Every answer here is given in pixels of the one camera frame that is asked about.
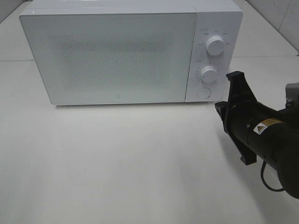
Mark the white microwave oven body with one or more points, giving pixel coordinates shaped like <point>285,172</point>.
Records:
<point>221,17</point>

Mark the white microwave knob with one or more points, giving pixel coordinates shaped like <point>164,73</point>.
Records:
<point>208,74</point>
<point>215,44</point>

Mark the white microwave door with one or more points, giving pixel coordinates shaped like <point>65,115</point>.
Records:
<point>112,59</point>

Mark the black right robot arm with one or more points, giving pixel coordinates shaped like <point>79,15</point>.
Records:
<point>260,131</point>

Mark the upper white microwave knob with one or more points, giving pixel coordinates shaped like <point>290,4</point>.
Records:
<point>215,44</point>

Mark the round white door-release button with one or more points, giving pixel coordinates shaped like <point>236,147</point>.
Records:
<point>204,93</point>

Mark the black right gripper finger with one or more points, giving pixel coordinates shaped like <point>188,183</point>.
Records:
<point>239,90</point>
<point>236,129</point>

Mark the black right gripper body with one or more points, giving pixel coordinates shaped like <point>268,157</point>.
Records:
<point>242,107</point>

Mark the lower white microwave knob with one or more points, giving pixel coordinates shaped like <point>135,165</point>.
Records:
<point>208,74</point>

